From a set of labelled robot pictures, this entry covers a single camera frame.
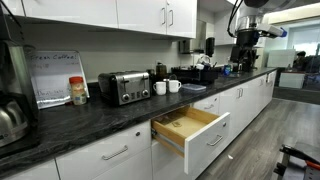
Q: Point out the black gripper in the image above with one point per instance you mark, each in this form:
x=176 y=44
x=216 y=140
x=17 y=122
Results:
x=247 y=40

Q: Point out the white-front wooden drawer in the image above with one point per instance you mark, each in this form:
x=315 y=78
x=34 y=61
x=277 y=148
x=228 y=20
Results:
x=203 y=146

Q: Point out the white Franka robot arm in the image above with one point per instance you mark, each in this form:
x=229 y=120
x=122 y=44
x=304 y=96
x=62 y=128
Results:
x=250 y=21

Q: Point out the white closed drawer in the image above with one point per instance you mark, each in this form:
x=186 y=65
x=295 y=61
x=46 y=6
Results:
x=213 y=101
x=86 y=156

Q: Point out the blue bottle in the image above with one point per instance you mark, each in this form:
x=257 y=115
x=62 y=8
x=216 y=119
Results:
x=227 y=70

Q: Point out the white panel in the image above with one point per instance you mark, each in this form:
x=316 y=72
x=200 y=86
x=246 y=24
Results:
x=281 y=58

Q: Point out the black soap dispenser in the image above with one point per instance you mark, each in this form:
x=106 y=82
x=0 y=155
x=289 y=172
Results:
x=210 y=46

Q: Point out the white dishware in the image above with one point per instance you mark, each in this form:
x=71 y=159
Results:
x=202 y=63

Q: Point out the blue wrist attachment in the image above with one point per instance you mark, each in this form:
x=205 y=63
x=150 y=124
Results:
x=283 y=32

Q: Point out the black dish rack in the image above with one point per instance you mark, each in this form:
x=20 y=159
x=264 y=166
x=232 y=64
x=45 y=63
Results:
x=196 y=76

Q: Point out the seated person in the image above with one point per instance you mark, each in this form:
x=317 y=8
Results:
x=301 y=61

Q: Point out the clear plastic container lid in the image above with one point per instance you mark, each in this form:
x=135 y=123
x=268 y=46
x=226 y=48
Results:
x=194 y=87

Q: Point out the white mug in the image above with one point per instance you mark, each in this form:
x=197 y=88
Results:
x=160 y=88
x=174 y=86

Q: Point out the white upper cabinet door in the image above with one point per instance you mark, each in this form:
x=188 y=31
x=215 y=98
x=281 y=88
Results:
x=140 y=15
x=183 y=18
x=66 y=11

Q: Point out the dark glass french press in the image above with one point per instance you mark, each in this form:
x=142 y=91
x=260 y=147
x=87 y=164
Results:
x=161 y=70

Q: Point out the black canister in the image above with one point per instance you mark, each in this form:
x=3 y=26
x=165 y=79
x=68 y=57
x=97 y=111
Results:
x=151 y=75

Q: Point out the white paper scrap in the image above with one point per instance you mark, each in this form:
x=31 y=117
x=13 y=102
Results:
x=230 y=156

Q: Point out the silver black toaster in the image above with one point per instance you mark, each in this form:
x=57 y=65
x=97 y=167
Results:
x=125 y=88

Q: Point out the orange-lid creamer jar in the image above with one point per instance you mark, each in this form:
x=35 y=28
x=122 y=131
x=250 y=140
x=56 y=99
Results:
x=78 y=91

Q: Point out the fresh coffee whiteboard sign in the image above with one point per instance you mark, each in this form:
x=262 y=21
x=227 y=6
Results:
x=53 y=76

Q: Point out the black steel coffee maker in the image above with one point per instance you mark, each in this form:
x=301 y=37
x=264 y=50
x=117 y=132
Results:
x=16 y=66

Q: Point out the steel coffee carafe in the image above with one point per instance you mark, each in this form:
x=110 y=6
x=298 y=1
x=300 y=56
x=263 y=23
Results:
x=10 y=123

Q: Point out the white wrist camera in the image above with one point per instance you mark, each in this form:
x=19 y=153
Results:
x=268 y=30

